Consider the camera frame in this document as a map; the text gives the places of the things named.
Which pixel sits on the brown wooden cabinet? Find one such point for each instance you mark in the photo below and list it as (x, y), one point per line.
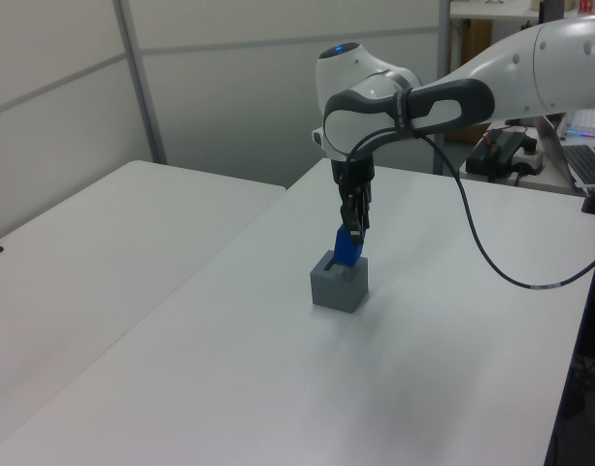
(472, 43)

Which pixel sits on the blue block with knob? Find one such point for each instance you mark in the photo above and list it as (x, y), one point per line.
(344, 250)

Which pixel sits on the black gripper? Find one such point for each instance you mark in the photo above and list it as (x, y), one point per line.
(360, 172)

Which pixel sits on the silver open laptop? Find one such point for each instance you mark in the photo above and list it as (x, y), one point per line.
(576, 160)

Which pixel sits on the black power supply box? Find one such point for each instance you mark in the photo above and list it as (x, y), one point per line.
(496, 153)

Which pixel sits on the grey hollow cuboid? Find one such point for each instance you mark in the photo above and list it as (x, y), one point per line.
(336, 291)

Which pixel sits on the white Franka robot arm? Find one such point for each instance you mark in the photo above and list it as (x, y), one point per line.
(544, 63)

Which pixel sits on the white power strip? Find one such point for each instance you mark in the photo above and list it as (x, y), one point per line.
(529, 157)

